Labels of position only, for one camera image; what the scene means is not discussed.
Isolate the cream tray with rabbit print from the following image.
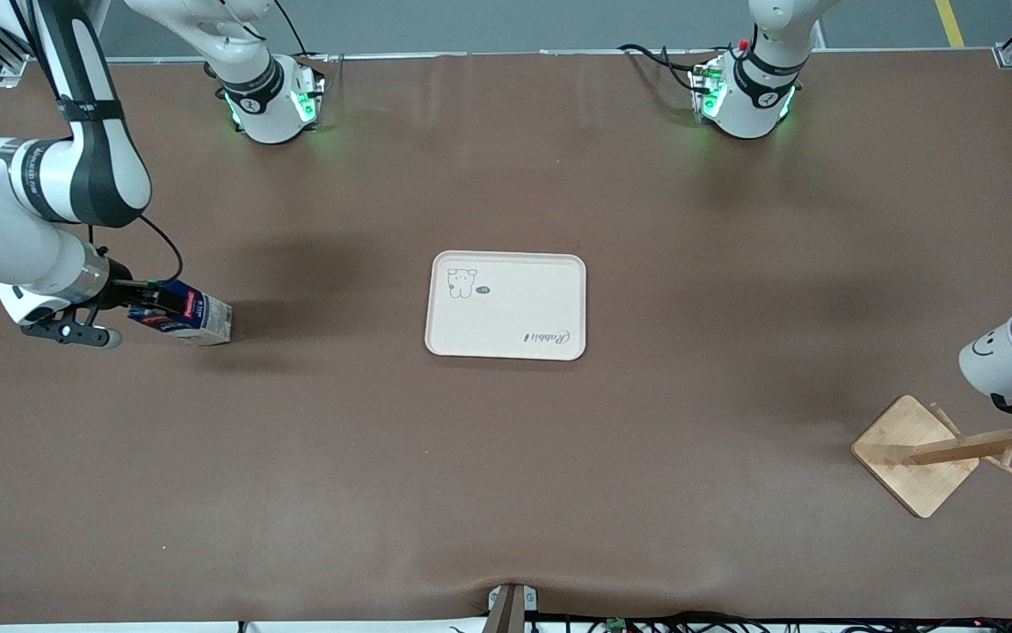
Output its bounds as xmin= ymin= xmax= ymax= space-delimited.
xmin=424 ymin=251 xmax=587 ymax=361

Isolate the black left arm base cable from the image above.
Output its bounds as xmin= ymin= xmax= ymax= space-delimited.
xmin=618 ymin=42 xmax=702 ymax=93

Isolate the black right arm base cable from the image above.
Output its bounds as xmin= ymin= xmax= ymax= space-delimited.
xmin=273 ymin=0 xmax=331 ymax=64

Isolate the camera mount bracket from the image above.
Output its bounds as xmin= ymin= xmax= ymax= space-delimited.
xmin=486 ymin=583 xmax=539 ymax=633

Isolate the wooden mug rack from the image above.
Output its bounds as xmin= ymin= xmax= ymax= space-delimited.
xmin=850 ymin=376 xmax=1012 ymax=520

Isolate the brown table mat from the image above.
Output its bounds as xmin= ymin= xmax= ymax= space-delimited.
xmin=0 ymin=51 xmax=1012 ymax=627

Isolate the black arm base cable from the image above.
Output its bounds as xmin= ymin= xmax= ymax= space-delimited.
xmin=618 ymin=42 xmax=702 ymax=93
xmin=273 ymin=0 xmax=331 ymax=64

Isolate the blue milk carton green cap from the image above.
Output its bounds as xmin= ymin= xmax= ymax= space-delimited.
xmin=127 ymin=280 xmax=234 ymax=346

